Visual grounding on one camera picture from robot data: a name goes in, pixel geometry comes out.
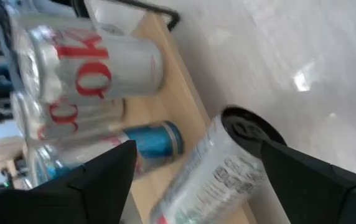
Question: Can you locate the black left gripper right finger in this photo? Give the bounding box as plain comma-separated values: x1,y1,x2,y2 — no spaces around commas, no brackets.
260,140,356,224

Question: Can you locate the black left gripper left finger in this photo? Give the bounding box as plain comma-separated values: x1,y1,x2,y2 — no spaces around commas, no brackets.
0,139,138,224

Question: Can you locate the silver Diet Coke can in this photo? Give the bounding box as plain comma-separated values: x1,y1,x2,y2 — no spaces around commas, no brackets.
9,90,128,149
13,17,166,103

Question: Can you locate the Celsius Peach Vibe can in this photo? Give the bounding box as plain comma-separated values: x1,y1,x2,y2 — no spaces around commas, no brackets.
148,105,288,224

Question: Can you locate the wooden board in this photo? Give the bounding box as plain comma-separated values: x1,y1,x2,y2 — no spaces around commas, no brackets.
72,0,258,224

